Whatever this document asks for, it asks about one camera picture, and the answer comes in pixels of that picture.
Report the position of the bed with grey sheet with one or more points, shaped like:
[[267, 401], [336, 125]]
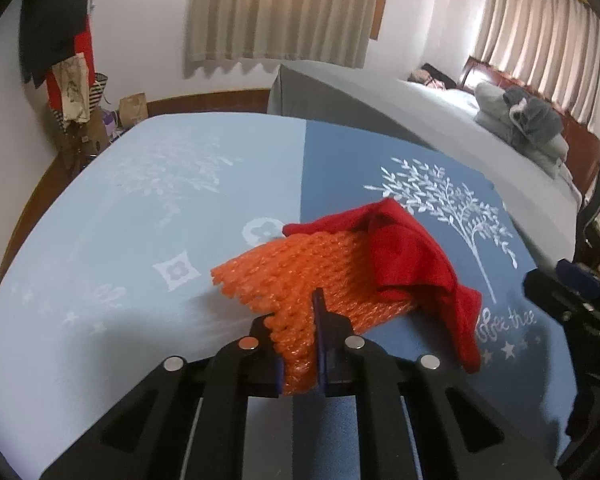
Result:
[[405, 110]]

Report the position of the red hanging garment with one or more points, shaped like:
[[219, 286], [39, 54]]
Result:
[[84, 42]]

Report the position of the beige long curtain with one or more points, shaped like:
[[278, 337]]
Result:
[[540, 35]]

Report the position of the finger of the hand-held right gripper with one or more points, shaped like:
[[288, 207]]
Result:
[[580, 277], [542, 287]]

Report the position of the black white striped bag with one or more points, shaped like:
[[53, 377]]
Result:
[[100, 91]]

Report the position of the red cloth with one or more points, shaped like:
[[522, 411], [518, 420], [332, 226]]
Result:
[[410, 255]]

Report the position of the dark wooden headboard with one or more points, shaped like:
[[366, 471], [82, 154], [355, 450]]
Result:
[[585, 150]]

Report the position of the black hanging jacket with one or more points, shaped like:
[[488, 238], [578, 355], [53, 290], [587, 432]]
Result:
[[50, 20]]

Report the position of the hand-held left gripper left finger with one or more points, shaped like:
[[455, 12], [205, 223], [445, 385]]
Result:
[[267, 370]]

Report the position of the black chair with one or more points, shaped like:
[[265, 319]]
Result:
[[597, 195]]

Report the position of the wooden window frame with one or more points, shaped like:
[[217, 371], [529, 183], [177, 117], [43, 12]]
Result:
[[382, 0]]

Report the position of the large orange foam net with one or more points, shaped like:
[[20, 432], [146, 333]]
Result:
[[300, 270]]

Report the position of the beige short curtain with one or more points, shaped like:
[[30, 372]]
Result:
[[280, 10]]

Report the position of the dark patterned pillow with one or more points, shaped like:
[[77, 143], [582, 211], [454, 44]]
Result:
[[435, 76]]

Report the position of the purple small item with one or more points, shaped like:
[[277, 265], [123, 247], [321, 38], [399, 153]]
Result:
[[110, 122]]

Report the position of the brown paper bag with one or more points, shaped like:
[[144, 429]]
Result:
[[132, 110]]

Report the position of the dark grey crumpled cloth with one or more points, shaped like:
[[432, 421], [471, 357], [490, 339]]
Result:
[[540, 120]]

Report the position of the beige printed tote bag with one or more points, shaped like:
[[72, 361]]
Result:
[[72, 85]]

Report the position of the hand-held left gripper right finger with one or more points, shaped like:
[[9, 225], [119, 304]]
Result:
[[321, 340]]

